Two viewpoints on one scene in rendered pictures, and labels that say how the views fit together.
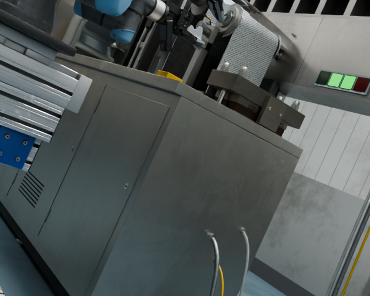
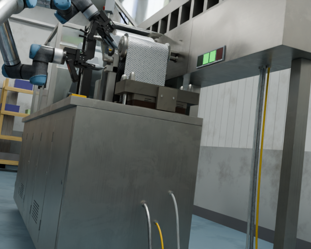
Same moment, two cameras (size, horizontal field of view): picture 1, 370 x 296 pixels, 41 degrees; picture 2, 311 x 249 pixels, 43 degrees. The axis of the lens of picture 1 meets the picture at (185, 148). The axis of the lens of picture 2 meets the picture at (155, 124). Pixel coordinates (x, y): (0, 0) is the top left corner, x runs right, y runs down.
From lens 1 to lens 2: 68 cm
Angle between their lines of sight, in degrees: 15
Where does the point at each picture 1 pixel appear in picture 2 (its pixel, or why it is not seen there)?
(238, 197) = (156, 168)
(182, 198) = (105, 179)
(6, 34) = not seen: outside the picture
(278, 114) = (171, 98)
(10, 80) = not seen: outside the picture
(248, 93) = (139, 89)
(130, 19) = (38, 67)
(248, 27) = (137, 46)
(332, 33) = (199, 27)
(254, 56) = (150, 64)
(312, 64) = (193, 55)
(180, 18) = (76, 56)
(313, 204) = not seen: hidden behind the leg
